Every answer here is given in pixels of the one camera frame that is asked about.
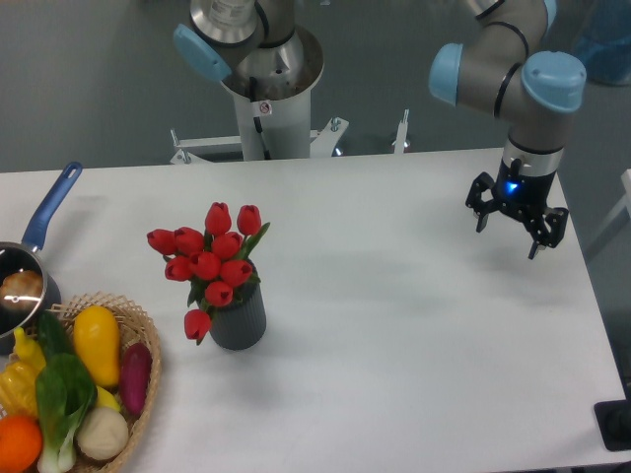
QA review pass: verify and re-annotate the orange fruit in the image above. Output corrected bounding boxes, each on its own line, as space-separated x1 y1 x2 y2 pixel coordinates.
1 415 42 472

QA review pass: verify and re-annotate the purple eggplant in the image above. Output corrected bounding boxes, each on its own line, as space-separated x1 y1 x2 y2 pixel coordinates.
118 343 152 416

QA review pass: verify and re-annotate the white frame at right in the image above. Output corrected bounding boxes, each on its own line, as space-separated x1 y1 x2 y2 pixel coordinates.
582 169 631 265

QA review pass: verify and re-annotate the green bok choy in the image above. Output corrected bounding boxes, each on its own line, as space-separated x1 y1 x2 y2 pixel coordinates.
35 354 97 472

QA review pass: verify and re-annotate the white garlic bulb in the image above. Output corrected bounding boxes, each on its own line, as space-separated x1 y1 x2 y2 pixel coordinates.
77 407 129 461

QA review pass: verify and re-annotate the brown bun in pan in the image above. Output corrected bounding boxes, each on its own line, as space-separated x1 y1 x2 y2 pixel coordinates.
1 270 43 312

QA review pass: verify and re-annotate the yellow squash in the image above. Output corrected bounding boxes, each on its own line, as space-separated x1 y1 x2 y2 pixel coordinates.
73 305 120 389

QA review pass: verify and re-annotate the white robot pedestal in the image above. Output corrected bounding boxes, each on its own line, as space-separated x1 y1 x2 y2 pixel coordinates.
170 29 411 166

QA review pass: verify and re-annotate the yellow lemon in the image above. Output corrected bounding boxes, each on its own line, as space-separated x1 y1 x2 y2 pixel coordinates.
95 385 121 412

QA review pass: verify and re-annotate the yellow bell pepper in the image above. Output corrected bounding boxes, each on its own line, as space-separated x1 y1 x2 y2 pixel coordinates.
1 327 46 419

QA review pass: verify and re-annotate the blue translucent container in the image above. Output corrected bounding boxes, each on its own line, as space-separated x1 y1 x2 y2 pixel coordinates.
572 0 630 87

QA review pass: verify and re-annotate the black box at table edge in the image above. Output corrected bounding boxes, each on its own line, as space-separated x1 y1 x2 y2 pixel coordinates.
594 400 631 451

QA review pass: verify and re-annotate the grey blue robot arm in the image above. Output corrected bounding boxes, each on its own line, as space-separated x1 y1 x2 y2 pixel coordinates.
174 1 587 250

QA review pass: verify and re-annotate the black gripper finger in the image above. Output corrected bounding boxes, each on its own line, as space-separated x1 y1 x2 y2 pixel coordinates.
465 172 499 233
528 207 569 260

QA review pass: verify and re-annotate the dark grey ribbed vase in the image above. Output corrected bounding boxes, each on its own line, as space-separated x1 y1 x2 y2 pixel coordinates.
204 259 266 351

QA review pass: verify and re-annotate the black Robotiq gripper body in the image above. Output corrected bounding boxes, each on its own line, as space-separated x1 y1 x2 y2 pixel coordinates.
492 160 556 219

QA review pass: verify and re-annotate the blue handled saucepan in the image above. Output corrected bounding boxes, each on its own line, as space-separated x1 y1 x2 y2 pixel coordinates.
1 162 83 356

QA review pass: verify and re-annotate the green cucumber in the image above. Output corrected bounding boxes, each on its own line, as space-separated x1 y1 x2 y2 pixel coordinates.
36 310 75 362

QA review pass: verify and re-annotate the red tulip bouquet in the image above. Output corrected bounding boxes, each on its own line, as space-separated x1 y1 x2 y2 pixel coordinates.
147 202 269 344

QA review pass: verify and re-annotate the woven bamboo basket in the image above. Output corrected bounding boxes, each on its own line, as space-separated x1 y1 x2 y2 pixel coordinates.
0 291 163 473

